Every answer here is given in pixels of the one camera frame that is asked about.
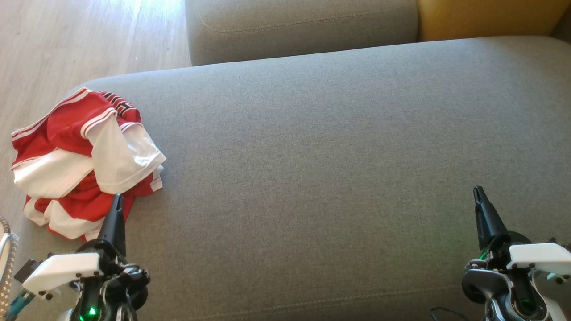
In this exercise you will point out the red jersey shirt white sleeves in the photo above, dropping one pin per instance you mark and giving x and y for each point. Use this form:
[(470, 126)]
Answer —
[(71, 125)]

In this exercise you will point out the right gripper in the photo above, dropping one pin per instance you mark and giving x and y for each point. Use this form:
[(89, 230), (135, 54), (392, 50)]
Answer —
[(504, 290)]

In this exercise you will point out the white perforated laundry basket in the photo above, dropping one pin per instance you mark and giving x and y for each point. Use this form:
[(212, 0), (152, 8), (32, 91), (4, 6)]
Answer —
[(6, 267)]

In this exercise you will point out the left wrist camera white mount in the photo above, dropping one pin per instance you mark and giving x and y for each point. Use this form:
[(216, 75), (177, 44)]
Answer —
[(58, 272)]

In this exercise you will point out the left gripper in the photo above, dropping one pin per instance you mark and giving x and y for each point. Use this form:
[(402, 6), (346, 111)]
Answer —
[(116, 285)]

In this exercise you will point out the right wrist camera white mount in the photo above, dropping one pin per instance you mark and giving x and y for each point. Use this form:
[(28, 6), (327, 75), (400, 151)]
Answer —
[(542, 256)]

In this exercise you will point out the large grey sofa seat cushion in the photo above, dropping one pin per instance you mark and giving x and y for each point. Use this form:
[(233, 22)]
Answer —
[(312, 178)]

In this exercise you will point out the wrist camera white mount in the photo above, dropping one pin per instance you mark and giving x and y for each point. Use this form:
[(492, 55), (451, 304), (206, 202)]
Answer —
[(58, 272), (542, 256)]

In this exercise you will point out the yellow sofa back cushion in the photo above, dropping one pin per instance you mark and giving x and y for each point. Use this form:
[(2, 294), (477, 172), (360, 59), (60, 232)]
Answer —
[(486, 18)]

